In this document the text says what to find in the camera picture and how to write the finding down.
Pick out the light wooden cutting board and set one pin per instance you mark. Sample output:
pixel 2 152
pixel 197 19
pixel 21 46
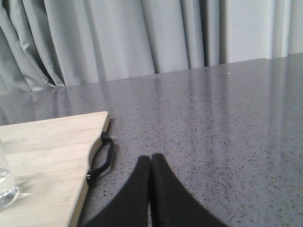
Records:
pixel 50 160

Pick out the grey curtain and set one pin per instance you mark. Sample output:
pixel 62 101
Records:
pixel 60 43

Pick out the clear glass beaker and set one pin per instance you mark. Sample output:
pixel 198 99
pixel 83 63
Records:
pixel 9 190

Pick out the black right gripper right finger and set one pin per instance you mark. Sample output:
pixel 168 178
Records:
pixel 171 204

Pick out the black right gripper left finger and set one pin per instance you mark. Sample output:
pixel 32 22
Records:
pixel 129 208

